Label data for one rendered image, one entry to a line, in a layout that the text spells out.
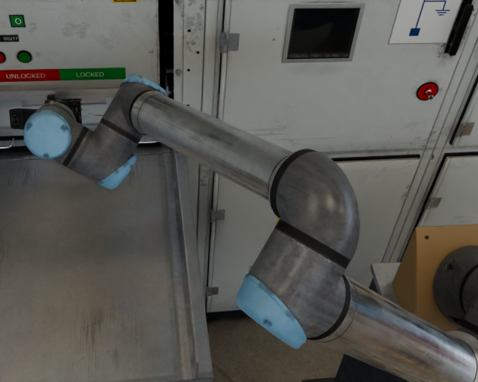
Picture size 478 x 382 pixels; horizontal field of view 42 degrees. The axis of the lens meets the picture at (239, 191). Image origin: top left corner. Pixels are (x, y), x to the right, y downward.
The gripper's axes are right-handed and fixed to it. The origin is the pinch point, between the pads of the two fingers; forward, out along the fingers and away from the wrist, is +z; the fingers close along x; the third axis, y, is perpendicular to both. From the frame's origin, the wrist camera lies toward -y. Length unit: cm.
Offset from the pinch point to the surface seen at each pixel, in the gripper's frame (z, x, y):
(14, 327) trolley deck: -35, -41, -8
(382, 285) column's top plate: -23, -44, 79
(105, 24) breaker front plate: -5.6, 20.2, 13.6
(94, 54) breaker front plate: -1.5, 13.0, 10.3
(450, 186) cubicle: 16, -30, 116
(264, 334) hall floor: 43, -92, 62
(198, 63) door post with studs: -5.2, 10.8, 35.2
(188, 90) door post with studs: -1.1, 3.7, 33.0
